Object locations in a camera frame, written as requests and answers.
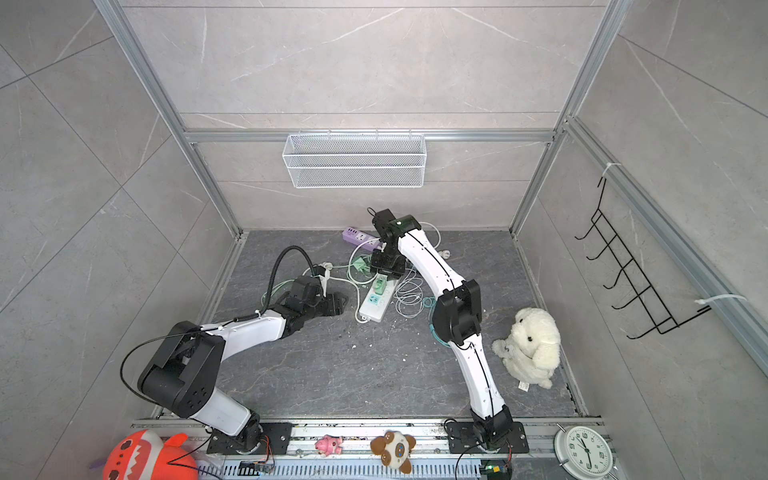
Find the brown white plush toy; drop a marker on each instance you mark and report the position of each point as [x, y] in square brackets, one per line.
[394, 449]

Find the white pastel power strip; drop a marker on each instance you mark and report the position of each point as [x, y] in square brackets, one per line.
[374, 307]

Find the white analog clock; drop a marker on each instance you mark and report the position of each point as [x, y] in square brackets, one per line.
[583, 453]

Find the white charger with cable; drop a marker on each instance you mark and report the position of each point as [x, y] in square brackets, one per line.
[409, 295]

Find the small pink plush toy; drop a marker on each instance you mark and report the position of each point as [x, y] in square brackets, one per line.
[329, 445]

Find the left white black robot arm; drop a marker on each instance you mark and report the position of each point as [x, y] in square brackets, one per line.
[182, 374]

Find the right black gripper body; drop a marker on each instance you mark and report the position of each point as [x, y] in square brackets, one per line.
[390, 264]

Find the white wire mesh basket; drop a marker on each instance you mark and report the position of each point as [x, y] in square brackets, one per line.
[337, 161]

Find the white plush dog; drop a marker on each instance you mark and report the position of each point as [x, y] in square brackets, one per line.
[532, 351]

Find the red monster plush toy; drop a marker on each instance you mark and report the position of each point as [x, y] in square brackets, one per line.
[145, 455]

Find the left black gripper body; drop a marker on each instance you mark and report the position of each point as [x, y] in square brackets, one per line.
[329, 305]

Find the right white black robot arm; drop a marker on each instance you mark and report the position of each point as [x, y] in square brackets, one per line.
[456, 317]

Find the black wall hook rack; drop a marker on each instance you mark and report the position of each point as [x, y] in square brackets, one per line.
[632, 274]

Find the purple power strip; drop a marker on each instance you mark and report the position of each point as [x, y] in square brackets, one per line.
[360, 239]

